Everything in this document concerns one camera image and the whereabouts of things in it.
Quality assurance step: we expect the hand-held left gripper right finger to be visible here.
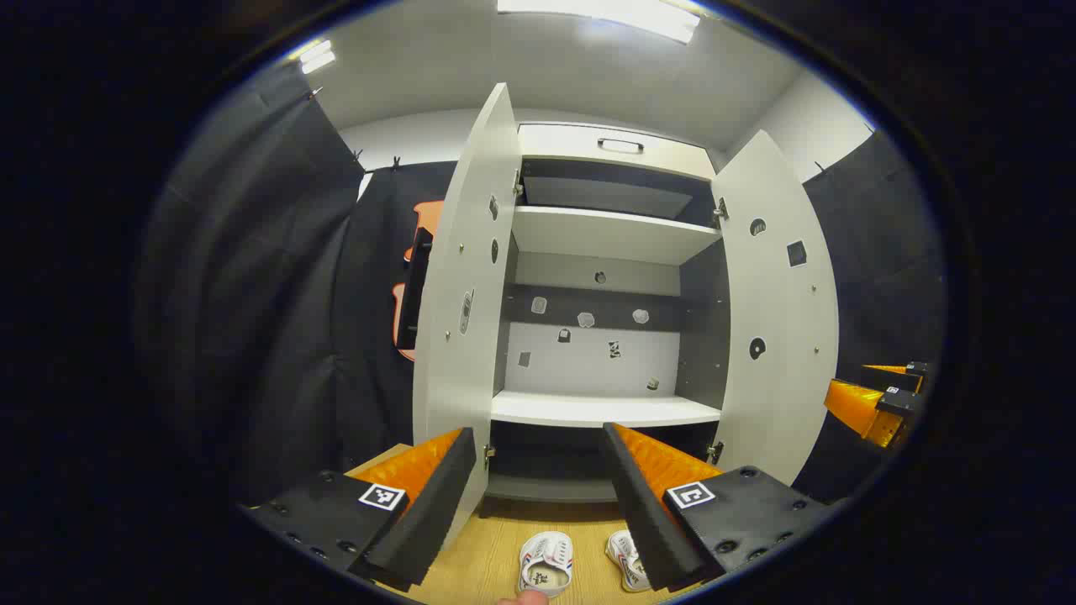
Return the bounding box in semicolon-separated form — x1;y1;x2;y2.
599;422;846;593

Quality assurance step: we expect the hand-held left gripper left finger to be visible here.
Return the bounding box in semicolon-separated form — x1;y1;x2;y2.
240;427;477;593

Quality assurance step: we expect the white shoe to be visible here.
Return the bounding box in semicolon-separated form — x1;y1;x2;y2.
519;531;574;597
605;529;652;593

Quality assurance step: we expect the white cabinet door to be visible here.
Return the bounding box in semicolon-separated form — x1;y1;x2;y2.
710;129;841;488
412;82;524;551

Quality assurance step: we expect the white shoe cabinet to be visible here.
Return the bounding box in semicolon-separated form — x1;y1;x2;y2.
412;82;841;551

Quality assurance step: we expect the black backdrop cloth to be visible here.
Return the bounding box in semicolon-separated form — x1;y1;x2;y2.
139;63;947;505

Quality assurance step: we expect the small ceiling light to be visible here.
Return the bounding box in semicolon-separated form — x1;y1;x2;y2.
298;39;337;75

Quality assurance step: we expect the long ceiling light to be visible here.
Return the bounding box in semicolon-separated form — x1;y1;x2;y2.
496;0;703;45

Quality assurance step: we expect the black left door handle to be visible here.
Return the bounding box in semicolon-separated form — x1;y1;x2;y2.
397;231;434;351

